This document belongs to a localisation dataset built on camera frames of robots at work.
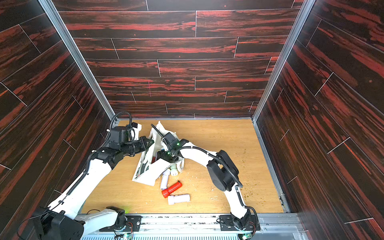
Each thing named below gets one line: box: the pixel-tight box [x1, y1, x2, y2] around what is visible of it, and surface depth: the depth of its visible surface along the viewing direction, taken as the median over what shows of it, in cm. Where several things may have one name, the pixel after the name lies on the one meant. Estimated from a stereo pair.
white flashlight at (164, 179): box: [160, 169, 171, 190], surface depth 88 cm
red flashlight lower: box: [162, 180, 183, 198], surface depth 84 cm
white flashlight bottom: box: [167, 194, 191, 205], surface depth 82 cm
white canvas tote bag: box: [132, 121, 185, 186], surface depth 78 cm
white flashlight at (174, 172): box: [170, 168, 178, 177], surface depth 90 cm
